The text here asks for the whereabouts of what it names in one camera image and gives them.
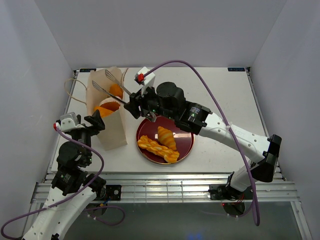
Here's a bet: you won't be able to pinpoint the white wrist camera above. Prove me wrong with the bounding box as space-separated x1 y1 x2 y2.
134 66 156 97
53 112 84 133

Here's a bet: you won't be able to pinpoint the long braided pastry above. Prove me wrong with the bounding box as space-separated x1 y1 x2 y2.
109 83 124 99

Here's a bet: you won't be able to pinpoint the small croissant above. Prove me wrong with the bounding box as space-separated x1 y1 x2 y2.
157 126 177 151

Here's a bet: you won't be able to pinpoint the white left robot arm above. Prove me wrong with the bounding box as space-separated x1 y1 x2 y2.
22 110 106 240

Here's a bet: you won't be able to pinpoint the small twisted pastry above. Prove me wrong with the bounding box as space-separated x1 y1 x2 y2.
137 135 180 164

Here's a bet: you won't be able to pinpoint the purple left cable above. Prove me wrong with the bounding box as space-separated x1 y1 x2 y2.
1 127 105 240

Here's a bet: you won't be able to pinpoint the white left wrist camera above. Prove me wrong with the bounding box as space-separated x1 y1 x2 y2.
53 112 84 133

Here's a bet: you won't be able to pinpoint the dark red round plate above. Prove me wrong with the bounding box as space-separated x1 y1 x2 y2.
136 116 195 165

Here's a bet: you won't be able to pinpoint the metal tongs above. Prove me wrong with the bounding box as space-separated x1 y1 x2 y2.
90 66 131 105

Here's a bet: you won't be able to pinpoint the blue label sticker left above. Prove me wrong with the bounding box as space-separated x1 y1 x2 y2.
79 68 97 73

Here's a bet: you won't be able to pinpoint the blue label sticker right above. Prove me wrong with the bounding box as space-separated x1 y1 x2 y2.
227 67 246 72

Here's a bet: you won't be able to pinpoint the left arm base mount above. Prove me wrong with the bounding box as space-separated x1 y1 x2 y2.
100 184 122 201

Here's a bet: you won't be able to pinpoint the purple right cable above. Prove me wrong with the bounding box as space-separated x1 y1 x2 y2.
142 59 261 227

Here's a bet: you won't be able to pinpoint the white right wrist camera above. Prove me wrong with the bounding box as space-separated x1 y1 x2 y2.
134 66 156 97

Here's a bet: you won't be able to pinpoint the purple cable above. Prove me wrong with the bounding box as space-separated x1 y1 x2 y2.
1 127 105 240
142 59 261 227

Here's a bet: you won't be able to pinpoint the long white-edged bread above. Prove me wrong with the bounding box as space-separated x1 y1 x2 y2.
99 97 120 112

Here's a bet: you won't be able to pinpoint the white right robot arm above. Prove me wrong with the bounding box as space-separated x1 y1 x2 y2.
124 82 282 193

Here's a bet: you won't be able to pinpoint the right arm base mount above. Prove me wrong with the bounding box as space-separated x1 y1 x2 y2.
208 184 242 201

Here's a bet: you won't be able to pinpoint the blue label sticker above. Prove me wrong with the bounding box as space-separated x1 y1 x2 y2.
79 68 97 73
227 67 246 72

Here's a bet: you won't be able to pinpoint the round orange bun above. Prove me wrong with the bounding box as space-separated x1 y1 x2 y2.
93 106 114 118

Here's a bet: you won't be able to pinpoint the aluminium frame rail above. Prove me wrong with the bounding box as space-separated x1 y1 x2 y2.
31 172 301 204

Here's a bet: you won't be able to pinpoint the cream paper bag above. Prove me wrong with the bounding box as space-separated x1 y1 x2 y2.
63 66 129 151

